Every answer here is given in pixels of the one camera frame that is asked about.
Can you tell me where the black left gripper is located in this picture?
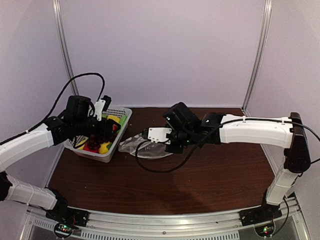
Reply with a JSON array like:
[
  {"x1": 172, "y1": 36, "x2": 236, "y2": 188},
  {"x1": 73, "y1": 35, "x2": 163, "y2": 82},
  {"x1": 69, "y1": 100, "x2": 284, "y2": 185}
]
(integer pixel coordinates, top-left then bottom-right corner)
[{"x1": 73, "y1": 116, "x2": 121, "y2": 138}]

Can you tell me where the red toy bell pepper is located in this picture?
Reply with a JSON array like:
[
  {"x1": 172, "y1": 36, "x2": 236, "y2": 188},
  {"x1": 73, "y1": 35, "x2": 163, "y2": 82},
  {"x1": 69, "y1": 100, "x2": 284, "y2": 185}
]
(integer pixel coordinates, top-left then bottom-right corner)
[{"x1": 83, "y1": 143, "x2": 100, "y2": 153}]

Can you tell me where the yellow toy banana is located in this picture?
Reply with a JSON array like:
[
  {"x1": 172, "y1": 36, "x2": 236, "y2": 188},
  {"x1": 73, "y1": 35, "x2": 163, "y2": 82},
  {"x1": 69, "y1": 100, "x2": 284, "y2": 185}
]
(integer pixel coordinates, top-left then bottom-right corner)
[{"x1": 73, "y1": 140, "x2": 87, "y2": 150}]

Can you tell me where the clear dotted zip top bag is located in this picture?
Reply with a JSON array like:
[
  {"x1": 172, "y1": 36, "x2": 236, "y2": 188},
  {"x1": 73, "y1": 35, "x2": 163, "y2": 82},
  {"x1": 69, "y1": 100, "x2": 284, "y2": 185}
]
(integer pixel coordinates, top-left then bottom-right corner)
[{"x1": 118, "y1": 134, "x2": 172, "y2": 160}]

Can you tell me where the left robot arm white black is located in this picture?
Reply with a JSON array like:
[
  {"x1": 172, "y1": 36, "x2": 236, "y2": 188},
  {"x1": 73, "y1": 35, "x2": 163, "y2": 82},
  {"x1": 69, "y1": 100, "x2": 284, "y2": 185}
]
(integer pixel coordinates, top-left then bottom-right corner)
[{"x1": 0, "y1": 95, "x2": 121, "y2": 222}]

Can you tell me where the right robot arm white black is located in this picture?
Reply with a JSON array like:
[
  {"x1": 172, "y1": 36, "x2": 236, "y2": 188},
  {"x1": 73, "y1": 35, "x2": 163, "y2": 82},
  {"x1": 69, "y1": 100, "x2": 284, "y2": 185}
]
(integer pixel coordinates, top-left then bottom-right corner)
[{"x1": 162, "y1": 102, "x2": 311, "y2": 226}]

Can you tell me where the yellow toy corn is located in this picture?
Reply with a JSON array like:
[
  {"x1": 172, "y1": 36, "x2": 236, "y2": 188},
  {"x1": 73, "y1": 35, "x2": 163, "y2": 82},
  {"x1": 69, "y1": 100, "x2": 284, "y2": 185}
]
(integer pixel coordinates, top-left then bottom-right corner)
[{"x1": 107, "y1": 115, "x2": 121, "y2": 124}]

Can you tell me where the yellow toy lemon green leaf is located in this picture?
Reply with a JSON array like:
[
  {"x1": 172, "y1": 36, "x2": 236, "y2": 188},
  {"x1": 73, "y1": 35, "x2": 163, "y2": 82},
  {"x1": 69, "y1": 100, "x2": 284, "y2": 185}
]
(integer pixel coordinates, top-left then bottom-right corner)
[{"x1": 98, "y1": 142, "x2": 112, "y2": 155}]

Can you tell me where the green toy cucumber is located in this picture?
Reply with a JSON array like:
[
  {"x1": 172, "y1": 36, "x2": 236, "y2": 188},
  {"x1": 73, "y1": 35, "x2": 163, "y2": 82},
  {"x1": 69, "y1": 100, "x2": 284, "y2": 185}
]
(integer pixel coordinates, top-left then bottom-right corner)
[{"x1": 118, "y1": 115, "x2": 128, "y2": 126}]

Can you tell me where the white perforated plastic basket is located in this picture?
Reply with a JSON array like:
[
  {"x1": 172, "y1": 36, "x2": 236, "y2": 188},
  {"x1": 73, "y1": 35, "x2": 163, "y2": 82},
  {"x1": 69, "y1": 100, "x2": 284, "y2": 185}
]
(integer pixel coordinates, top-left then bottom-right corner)
[{"x1": 63, "y1": 106, "x2": 132, "y2": 163}]

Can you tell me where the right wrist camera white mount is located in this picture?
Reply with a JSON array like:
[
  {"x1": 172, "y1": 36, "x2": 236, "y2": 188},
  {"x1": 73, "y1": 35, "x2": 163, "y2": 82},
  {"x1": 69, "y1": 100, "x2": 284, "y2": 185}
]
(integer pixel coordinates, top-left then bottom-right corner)
[{"x1": 141, "y1": 127, "x2": 172, "y2": 144}]

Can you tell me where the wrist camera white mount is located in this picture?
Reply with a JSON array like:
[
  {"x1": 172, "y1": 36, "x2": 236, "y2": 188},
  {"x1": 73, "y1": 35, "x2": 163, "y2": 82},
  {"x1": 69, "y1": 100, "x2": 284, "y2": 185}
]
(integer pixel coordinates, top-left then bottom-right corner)
[
  {"x1": 93, "y1": 95, "x2": 112, "y2": 121},
  {"x1": 141, "y1": 127, "x2": 172, "y2": 144}
]

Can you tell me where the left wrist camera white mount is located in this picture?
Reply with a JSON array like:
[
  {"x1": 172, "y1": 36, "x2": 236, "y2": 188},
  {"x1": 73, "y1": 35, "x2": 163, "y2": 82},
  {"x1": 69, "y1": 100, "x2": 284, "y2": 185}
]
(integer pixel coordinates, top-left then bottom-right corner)
[{"x1": 93, "y1": 95, "x2": 112, "y2": 121}]

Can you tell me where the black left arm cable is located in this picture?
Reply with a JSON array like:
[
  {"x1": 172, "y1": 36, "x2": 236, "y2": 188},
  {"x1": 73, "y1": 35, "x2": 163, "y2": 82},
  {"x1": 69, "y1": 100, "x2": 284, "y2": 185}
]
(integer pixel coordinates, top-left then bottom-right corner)
[{"x1": 24, "y1": 72, "x2": 106, "y2": 133}]

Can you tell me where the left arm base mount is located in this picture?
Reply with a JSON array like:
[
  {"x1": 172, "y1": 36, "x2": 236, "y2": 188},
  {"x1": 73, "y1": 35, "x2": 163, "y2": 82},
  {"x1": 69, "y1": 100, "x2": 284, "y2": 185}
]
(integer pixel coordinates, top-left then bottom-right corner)
[{"x1": 43, "y1": 207, "x2": 89, "y2": 240}]

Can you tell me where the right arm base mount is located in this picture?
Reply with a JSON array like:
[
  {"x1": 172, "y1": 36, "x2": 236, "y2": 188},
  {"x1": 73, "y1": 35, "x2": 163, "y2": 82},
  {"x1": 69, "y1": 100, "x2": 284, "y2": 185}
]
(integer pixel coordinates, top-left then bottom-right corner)
[{"x1": 239, "y1": 206, "x2": 282, "y2": 238}]

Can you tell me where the left aluminium corner post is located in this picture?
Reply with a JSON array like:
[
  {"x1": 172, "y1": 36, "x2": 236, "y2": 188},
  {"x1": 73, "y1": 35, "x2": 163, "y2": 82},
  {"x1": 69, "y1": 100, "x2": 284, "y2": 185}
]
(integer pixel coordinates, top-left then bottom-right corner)
[{"x1": 51, "y1": 0, "x2": 80, "y2": 97}]

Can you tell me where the aluminium corner post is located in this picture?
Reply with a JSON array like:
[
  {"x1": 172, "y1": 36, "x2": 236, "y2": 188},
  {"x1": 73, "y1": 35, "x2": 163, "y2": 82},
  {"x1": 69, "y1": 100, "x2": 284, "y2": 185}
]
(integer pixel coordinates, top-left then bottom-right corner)
[
  {"x1": 51, "y1": 0, "x2": 80, "y2": 97},
  {"x1": 241, "y1": 0, "x2": 273, "y2": 115}
]

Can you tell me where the aluminium front rail frame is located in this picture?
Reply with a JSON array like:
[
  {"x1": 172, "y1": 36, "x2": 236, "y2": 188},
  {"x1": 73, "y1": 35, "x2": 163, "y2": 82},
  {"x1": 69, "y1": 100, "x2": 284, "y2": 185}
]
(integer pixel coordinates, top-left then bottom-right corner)
[{"x1": 19, "y1": 194, "x2": 311, "y2": 240}]

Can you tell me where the right aluminium corner post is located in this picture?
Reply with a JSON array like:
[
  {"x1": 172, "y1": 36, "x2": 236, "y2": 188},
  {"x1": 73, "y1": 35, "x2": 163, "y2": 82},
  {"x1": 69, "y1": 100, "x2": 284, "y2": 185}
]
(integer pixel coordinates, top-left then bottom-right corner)
[{"x1": 241, "y1": 0, "x2": 273, "y2": 115}]

